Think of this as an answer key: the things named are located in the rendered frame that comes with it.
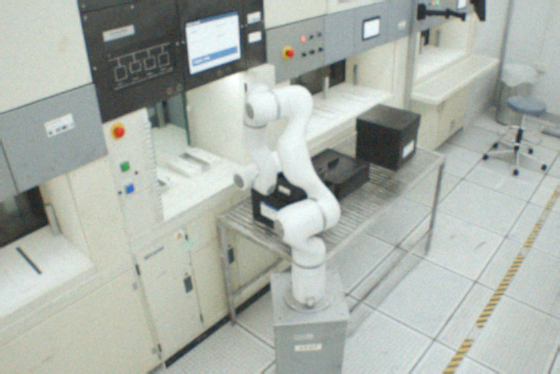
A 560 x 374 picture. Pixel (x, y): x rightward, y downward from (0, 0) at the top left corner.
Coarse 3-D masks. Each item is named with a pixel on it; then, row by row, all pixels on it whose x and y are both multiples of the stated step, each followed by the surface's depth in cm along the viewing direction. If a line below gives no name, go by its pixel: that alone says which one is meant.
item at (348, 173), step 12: (312, 156) 253; (324, 156) 252; (336, 156) 252; (348, 156) 252; (336, 168) 241; (348, 168) 241; (360, 168) 240; (336, 180) 231; (348, 180) 233; (360, 180) 242; (336, 192) 231; (348, 192) 237
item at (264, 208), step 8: (328, 184) 218; (256, 192) 212; (256, 200) 215; (264, 200) 211; (272, 200) 207; (256, 208) 217; (264, 208) 213; (272, 208) 209; (280, 208) 205; (256, 216) 220; (264, 216) 216; (272, 216) 211; (272, 224) 214
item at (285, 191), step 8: (320, 168) 211; (320, 176) 209; (280, 184) 204; (288, 184) 200; (272, 192) 210; (280, 192) 206; (288, 192) 202; (296, 192) 200; (304, 192) 204; (280, 200) 208; (288, 200) 204; (296, 200) 202
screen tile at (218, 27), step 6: (216, 24) 188; (222, 24) 190; (228, 24) 193; (234, 24) 195; (216, 30) 189; (222, 30) 192; (228, 30) 194; (234, 30) 197; (228, 36) 195; (234, 36) 198; (216, 42) 191; (222, 42) 194; (228, 42) 197; (234, 42) 199
